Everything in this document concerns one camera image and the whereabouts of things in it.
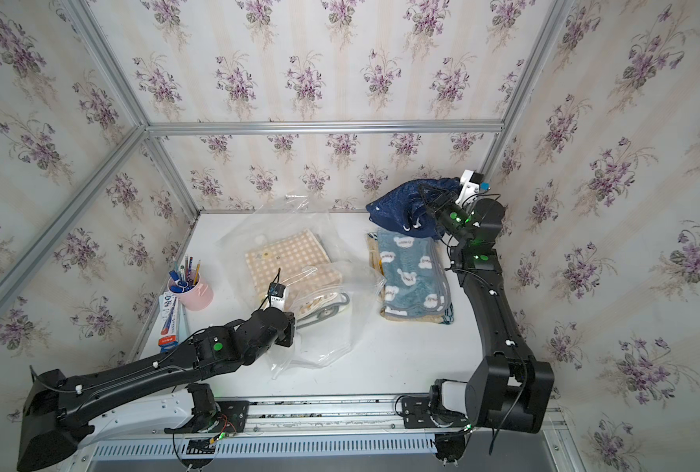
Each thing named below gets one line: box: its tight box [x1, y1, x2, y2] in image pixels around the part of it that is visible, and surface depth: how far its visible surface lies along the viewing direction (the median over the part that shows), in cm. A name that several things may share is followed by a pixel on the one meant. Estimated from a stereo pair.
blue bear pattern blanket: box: [379, 229, 452, 317], surface depth 95 cm
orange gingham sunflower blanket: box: [244, 228, 345, 318], surface depth 100 cm
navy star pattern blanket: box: [365, 177, 463, 239], surface depth 72 cm
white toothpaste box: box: [158, 293, 181, 352], surface depth 88 cm
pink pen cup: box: [167, 272, 214, 311], surface depth 92 cm
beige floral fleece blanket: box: [367, 234, 445, 324], surface depth 90 cm
